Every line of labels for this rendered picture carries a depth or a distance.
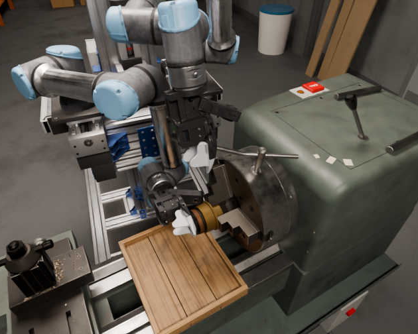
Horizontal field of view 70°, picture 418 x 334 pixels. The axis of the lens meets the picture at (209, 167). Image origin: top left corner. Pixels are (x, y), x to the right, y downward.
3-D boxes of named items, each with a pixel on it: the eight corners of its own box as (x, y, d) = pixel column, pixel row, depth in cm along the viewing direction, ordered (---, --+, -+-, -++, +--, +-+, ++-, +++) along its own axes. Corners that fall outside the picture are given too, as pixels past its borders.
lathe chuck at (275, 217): (225, 186, 118) (239, 128, 93) (272, 255, 102) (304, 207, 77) (204, 194, 115) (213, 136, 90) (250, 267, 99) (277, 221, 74)
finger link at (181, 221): (180, 242, 84) (167, 219, 90) (198, 233, 86) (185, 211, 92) (178, 235, 82) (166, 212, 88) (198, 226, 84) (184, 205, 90)
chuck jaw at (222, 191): (234, 191, 97) (225, 156, 95) (242, 193, 93) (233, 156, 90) (204, 203, 93) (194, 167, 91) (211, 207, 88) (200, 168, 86)
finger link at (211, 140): (202, 155, 70) (197, 120, 66) (208, 152, 71) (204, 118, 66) (211, 162, 66) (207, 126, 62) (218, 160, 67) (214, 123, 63)
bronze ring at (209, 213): (211, 191, 92) (184, 202, 89) (227, 212, 86) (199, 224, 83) (211, 211, 99) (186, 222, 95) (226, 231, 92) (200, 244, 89)
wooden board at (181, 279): (194, 216, 118) (194, 209, 116) (247, 293, 95) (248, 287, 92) (120, 248, 107) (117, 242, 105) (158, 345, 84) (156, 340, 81)
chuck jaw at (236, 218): (247, 201, 92) (272, 228, 83) (246, 213, 95) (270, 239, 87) (215, 215, 88) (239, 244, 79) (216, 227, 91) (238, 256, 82)
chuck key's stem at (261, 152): (257, 173, 87) (266, 146, 78) (257, 179, 85) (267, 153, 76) (249, 172, 87) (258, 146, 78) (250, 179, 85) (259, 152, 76)
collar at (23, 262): (38, 240, 80) (34, 233, 78) (42, 264, 74) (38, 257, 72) (4, 253, 77) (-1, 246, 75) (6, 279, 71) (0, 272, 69)
